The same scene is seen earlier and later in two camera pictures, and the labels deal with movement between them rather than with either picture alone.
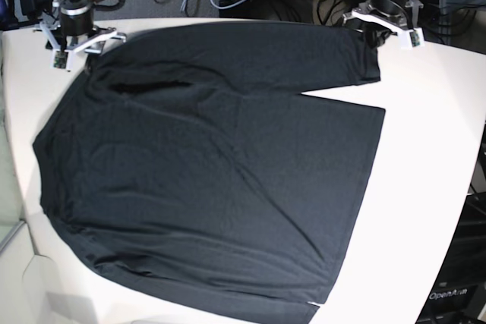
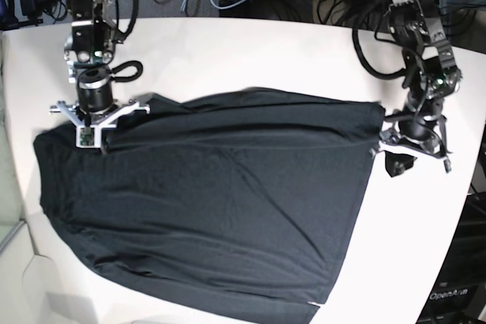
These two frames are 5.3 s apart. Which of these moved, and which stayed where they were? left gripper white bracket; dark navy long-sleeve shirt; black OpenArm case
Moved: left gripper white bracket; dark navy long-sleeve shirt
Stayed: black OpenArm case
